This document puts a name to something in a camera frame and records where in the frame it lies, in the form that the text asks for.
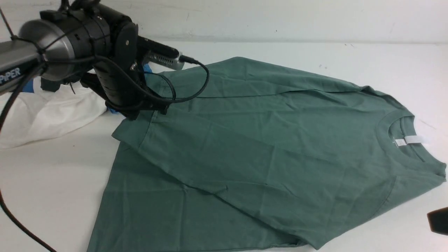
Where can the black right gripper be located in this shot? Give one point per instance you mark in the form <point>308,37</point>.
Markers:
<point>438,221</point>

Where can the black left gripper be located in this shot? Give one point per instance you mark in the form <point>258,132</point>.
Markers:
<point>119,55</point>

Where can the green long sleeve shirt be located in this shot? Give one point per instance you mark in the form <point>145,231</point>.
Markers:
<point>266,156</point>

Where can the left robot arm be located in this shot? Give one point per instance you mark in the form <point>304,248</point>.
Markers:
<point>85,42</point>

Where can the blue shirt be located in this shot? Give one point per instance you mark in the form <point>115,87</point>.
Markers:
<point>30,86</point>

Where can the white shirt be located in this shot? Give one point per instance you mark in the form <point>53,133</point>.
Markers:
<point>44,115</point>

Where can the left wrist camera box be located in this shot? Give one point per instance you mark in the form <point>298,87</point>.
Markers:
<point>155,52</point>

